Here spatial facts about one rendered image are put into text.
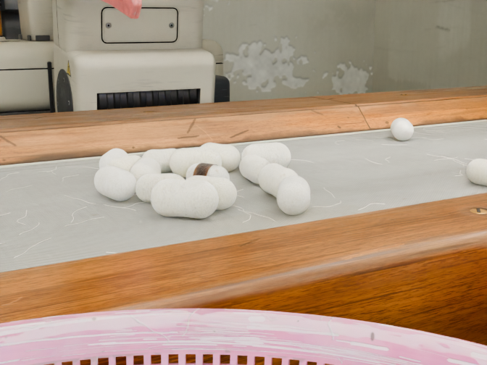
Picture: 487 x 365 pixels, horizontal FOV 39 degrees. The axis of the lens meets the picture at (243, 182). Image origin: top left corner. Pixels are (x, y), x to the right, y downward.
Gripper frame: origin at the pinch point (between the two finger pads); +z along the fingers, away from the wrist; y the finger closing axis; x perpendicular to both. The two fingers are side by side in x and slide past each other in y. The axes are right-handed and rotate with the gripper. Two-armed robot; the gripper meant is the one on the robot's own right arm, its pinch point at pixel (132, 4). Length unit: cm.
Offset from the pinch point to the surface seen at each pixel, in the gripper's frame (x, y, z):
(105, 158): 4.0, -4.7, 11.6
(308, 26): 124, 142, -139
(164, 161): 3.7, -0.7, 12.5
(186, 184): -4.3, -4.0, 20.4
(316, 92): 145, 146, -122
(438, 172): -1.1, 17.1, 19.9
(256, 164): -0.6, 3.4, 16.8
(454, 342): -19.8, -6.8, 37.0
